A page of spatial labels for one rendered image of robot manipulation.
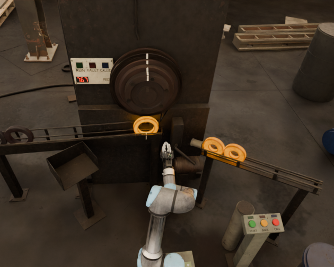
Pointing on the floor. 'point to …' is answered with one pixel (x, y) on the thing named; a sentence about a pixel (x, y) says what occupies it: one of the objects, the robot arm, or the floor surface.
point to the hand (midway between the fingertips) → (165, 144)
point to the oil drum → (323, 64)
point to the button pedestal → (253, 239)
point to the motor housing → (179, 162)
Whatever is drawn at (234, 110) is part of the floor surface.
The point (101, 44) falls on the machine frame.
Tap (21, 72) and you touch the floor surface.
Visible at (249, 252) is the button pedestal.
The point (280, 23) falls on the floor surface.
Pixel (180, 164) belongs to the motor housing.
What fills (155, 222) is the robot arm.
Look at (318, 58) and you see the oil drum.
